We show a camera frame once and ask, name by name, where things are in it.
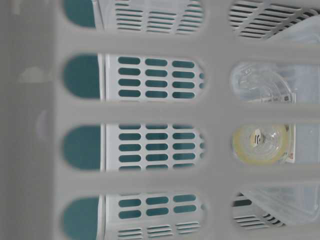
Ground white plastic shopping basket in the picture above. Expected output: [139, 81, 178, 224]
[0, 0, 320, 240]

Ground translucent plastic storage container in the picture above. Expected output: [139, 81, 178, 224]
[242, 16, 320, 226]

